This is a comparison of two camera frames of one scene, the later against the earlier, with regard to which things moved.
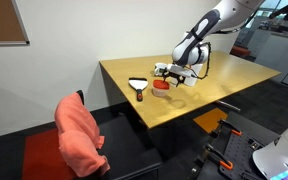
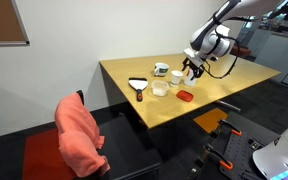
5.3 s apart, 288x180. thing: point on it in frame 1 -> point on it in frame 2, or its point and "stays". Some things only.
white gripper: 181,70 -> 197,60
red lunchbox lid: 161,84 -> 184,95
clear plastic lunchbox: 160,92 stays
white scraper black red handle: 138,84 stays
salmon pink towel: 79,136 stays
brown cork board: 3,26 stays
